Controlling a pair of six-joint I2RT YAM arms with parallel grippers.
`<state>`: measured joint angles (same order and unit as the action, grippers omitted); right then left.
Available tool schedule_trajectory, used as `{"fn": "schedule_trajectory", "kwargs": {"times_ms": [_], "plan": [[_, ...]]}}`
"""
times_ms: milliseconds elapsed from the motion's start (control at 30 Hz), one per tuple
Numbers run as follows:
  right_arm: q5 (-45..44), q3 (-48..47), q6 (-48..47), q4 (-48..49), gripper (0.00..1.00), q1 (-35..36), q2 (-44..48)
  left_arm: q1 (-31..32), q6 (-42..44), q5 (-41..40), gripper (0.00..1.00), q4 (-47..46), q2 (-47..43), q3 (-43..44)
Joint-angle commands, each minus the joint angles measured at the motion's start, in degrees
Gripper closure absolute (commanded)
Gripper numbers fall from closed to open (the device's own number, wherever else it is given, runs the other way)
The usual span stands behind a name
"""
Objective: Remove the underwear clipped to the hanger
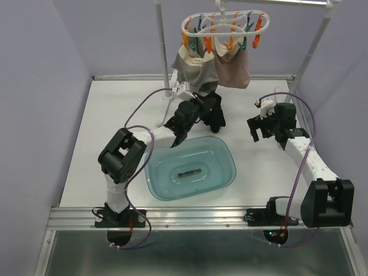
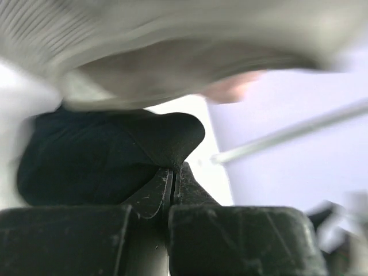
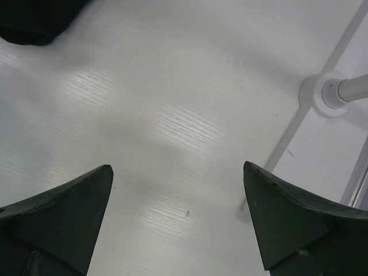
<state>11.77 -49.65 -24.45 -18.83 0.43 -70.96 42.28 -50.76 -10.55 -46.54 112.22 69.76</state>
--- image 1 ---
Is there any aluminium mounting rail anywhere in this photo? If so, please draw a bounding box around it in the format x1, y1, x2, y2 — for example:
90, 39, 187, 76
45, 203, 353, 231

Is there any grey underwear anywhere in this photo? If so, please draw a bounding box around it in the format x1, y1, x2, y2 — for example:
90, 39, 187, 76
172, 45, 219, 96

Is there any pink underwear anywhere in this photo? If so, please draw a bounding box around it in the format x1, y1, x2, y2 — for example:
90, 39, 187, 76
213, 38, 251, 89

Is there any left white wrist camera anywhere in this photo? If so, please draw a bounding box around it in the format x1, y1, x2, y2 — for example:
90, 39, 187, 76
171, 81, 195, 101

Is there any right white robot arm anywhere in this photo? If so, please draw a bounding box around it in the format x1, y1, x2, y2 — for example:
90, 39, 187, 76
244, 98, 354, 228

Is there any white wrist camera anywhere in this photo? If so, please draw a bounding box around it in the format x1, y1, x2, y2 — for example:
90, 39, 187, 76
171, 81, 195, 101
255, 97, 275, 120

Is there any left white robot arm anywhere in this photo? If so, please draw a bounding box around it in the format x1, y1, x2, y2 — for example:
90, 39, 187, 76
98, 91, 226, 214

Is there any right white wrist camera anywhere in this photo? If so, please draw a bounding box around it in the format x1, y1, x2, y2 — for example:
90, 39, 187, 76
255, 97, 275, 120

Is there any teal plastic basin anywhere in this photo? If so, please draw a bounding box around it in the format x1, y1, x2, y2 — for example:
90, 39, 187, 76
145, 136, 236, 201

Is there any white drying rack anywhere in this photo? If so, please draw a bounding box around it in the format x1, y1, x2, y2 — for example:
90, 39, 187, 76
154, 0, 344, 127

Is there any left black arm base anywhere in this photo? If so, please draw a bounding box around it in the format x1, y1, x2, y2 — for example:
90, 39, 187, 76
91, 206, 146, 249

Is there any black underwear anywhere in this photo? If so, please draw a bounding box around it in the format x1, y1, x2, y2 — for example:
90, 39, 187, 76
208, 107, 226, 133

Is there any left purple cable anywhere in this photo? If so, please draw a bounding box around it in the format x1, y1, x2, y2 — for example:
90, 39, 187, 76
110, 87, 179, 250

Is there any white clip hanger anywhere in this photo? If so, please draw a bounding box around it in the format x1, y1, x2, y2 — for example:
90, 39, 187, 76
181, 1, 270, 53

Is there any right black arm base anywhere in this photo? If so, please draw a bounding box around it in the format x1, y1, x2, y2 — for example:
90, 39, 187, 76
243, 208, 299, 245

